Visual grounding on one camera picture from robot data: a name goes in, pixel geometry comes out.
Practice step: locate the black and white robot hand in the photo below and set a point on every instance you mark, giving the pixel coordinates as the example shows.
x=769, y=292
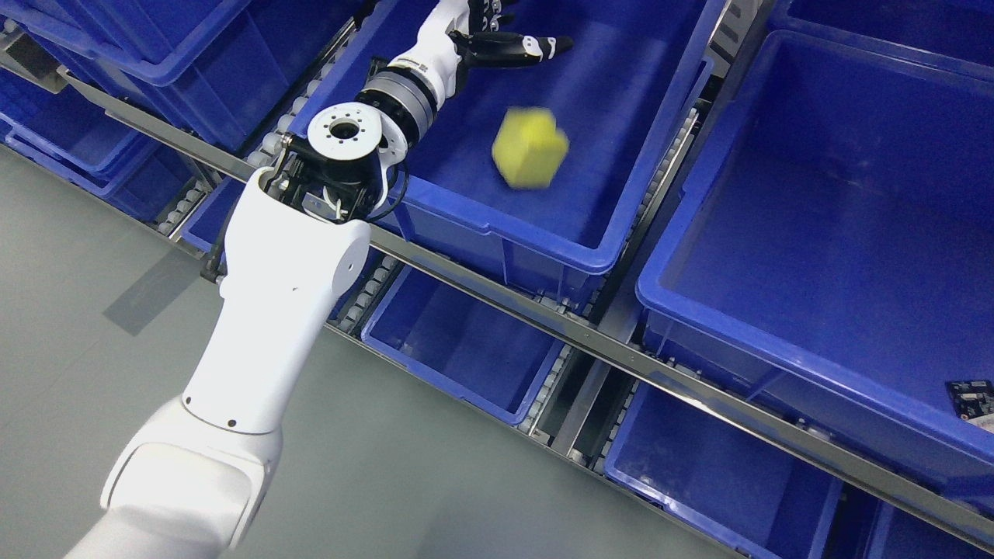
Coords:
x=457, y=36

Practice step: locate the yellow foam block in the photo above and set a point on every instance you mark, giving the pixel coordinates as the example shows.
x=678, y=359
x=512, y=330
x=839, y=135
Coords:
x=529, y=147

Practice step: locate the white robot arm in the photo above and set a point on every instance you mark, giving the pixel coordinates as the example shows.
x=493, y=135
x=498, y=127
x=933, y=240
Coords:
x=192, y=479

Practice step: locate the metal roller shelf rack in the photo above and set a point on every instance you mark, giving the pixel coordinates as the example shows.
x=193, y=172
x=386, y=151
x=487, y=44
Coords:
x=948, y=515

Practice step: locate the blue plastic bin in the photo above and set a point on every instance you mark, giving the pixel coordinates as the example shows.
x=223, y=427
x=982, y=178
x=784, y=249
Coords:
x=831, y=255
x=215, y=68
x=954, y=36
x=462, y=346
x=618, y=95
x=757, y=499
x=69, y=136

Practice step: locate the small circuit board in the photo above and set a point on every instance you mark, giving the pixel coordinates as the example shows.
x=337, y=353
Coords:
x=972, y=399

